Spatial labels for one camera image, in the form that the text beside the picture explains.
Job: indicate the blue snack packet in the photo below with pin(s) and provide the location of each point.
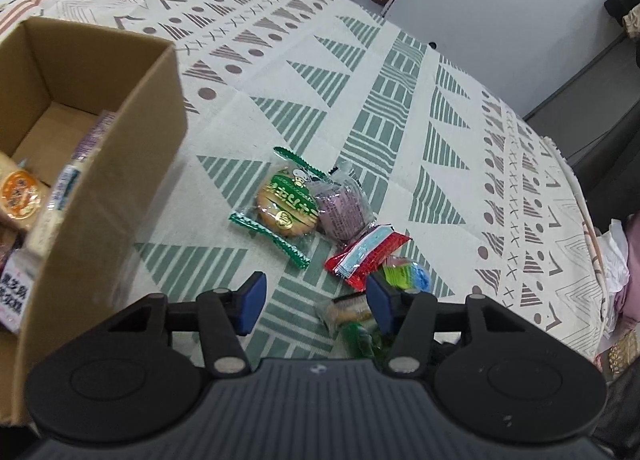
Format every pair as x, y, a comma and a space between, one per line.
422, 277

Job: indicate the patterned white green blanket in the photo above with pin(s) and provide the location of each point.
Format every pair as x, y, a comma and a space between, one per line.
350, 89

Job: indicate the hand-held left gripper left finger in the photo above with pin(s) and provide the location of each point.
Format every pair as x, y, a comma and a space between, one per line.
252, 302

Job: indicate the orange round cracker packet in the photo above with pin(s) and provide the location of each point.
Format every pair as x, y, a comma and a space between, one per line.
20, 195

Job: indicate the clear purple pastry packet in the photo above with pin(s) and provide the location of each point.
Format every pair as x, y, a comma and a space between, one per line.
340, 210

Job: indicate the hanging beige garment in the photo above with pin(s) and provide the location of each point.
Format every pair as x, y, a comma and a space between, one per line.
632, 24

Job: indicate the green snack packet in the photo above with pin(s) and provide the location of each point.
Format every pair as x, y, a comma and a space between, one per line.
362, 340
397, 274

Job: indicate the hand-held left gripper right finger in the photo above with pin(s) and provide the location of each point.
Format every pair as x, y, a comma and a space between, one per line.
382, 307

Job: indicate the beige biscuit packet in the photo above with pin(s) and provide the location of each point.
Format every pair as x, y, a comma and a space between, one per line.
345, 312

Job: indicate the green round biscuit packet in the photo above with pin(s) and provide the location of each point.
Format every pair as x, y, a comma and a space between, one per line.
287, 202

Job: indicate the white packet black label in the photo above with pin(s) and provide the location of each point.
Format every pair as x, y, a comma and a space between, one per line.
17, 290

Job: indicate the snack packets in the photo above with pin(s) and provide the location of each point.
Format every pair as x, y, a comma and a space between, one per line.
50, 225

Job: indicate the brown cardboard box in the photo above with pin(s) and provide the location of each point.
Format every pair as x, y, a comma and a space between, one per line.
100, 240

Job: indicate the white crumpled cloth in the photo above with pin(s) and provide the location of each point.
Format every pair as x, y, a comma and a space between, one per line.
612, 255

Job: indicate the red snack packet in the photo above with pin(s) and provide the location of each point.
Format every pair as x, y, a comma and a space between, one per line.
370, 252

